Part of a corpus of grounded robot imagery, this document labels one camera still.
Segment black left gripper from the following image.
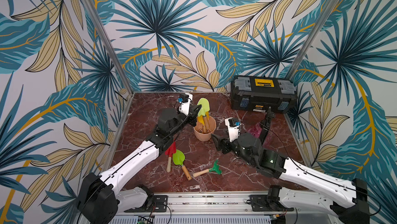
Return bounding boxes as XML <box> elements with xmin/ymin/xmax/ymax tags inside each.
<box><xmin>169</xmin><ymin>103</ymin><xmax>201</xmax><ymax>137</ymax></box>

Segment yellow toy shovel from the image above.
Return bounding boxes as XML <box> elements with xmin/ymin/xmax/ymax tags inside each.
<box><xmin>197</xmin><ymin>115</ymin><xmax>210</xmax><ymax>134</ymax></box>

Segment light green toy spade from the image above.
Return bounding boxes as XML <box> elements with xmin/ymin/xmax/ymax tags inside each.
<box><xmin>197</xmin><ymin>98</ymin><xmax>210</xmax><ymax>120</ymax></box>

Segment pink transparent spray bottle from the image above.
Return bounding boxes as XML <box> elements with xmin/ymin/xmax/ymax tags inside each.
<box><xmin>248</xmin><ymin>107</ymin><xmax>276</xmax><ymax>145</ymax></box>

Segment red toy shovel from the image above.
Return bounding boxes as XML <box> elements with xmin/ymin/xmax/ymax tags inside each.
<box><xmin>165</xmin><ymin>141</ymin><xmax>176</xmax><ymax>173</ymax></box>

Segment bright green toy trowel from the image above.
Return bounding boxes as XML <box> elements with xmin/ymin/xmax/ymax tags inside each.
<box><xmin>172</xmin><ymin>150</ymin><xmax>192</xmax><ymax>181</ymax></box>

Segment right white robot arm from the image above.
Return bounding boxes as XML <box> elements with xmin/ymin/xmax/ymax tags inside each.
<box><xmin>212</xmin><ymin>133</ymin><xmax>370</xmax><ymax>224</ymax></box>

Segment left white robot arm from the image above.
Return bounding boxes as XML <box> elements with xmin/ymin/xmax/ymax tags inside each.
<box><xmin>77</xmin><ymin>103</ymin><xmax>202</xmax><ymax>224</ymax></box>

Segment terracotta plastic flower pot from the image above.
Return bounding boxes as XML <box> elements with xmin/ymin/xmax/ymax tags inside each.
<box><xmin>194</xmin><ymin>116</ymin><xmax>217</xmax><ymax>142</ymax></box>

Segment green toy rake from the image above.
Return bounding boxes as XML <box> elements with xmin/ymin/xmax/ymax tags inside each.
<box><xmin>192</xmin><ymin>160</ymin><xmax>222</xmax><ymax>178</ymax></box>

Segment black toolbox yellow label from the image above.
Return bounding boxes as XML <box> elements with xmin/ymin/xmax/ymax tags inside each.
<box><xmin>231</xmin><ymin>75</ymin><xmax>298</xmax><ymax>114</ymax></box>

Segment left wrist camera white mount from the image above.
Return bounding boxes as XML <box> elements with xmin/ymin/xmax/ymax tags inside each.
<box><xmin>177</xmin><ymin>93</ymin><xmax>193</xmax><ymax>115</ymax></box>

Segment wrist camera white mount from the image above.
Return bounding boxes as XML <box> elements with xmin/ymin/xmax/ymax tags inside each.
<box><xmin>177</xmin><ymin>93</ymin><xmax>193</xmax><ymax>115</ymax></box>
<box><xmin>224</xmin><ymin>117</ymin><xmax>240</xmax><ymax>142</ymax></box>

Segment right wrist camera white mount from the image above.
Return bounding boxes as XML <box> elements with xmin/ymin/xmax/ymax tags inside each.
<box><xmin>224</xmin><ymin>117</ymin><xmax>240</xmax><ymax>142</ymax></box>

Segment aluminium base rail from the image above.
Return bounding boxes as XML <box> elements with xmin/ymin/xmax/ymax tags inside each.
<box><xmin>108</xmin><ymin>190</ymin><xmax>340</xmax><ymax>224</ymax></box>

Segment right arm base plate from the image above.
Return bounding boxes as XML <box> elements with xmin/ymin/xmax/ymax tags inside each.
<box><xmin>246</xmin><ymin>195</ymin><xmax>294</xmax><ymax>213</ymax></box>

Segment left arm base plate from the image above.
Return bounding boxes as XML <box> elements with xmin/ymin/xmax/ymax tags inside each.
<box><xmin>124</xmin><ymin>195</ymin><xmax>169</xmax><ymax>213</ymax></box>

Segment aluminium left corner post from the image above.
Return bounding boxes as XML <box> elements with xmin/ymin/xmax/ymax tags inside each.
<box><xmin>81</xmin><ymin>0</ymin><xmax>133</xmax><ymax>97</ymax></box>

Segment aluminium corner post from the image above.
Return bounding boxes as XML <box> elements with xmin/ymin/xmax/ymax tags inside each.
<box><xmin>81</xmin><ymin>0</ymin><xmax>133</xmax><ymax>97</ymax></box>
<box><xmin>285</xmin><ymin>0</ymin><xmax>339</xmax><ymax>80</ymax></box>

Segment aluminium right corner post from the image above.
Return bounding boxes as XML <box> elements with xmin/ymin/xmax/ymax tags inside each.
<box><xmin>285</xmin><ymin>0</ymin><xmax>339</xmax><ymax>80</ymax></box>

